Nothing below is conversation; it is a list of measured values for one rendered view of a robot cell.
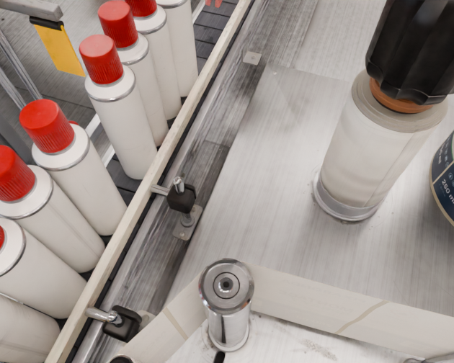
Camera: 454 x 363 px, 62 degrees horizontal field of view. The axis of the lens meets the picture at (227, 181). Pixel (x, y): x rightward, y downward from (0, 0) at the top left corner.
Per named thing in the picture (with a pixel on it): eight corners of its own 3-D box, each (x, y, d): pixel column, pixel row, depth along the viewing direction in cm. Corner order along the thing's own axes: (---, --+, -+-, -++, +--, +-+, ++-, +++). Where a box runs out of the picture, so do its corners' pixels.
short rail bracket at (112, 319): (143, 351, 45) (117, 337, 34) (97, 333, 46) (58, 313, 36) (155, 325, 46) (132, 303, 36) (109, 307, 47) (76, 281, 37)
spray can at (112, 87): (153, 184, 51) (111, 69, 33) (117, 177, 51) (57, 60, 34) (166, 153, 53) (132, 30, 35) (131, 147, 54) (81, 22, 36)
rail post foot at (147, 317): (136, 362, 44) (135, 362, 43) (117, 353, 45) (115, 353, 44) (158, 316, 47) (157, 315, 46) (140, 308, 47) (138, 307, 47)
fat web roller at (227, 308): (241, 359, 40) (248, 330, 24) (202, 343, 41) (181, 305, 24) (254, 316, 42) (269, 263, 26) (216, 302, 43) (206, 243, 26)
